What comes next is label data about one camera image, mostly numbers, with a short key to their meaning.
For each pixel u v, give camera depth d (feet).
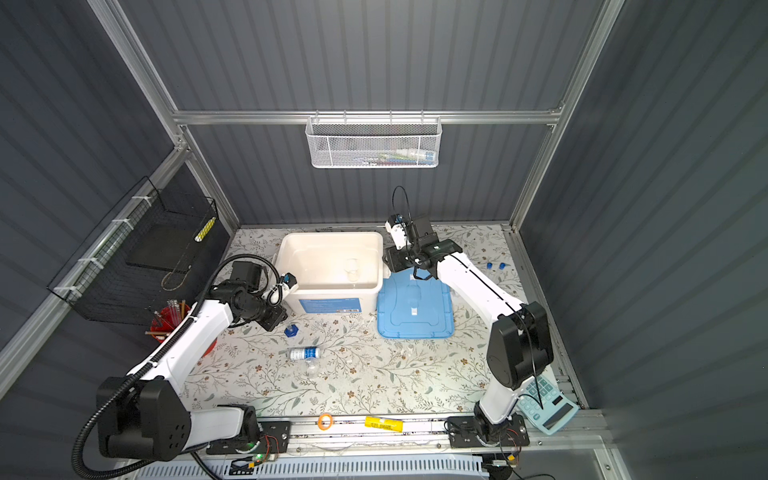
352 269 3.32
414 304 3.25
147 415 1.33
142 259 2.42
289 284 2.51
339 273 3.42
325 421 2.52
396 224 2.47
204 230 2.69
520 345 1.50
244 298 2.03
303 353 2.77
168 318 2.66
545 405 2.52
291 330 2.99
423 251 2.13
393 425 2.42
